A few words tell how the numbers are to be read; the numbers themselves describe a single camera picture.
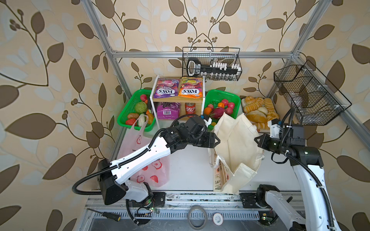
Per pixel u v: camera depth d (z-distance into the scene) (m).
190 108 0.82
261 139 0.60
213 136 0.59
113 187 0.38
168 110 0.85
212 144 0.59
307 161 0.44
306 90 0.79
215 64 0.81
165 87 0.79
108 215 0.69
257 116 1.03
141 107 1.05
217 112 1.02
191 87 0.78
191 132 0.51
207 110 1.06
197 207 0.73
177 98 0.77
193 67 0.84
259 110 1.07
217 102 1.15
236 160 0.81
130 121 0.99
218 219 0.69
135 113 1.06
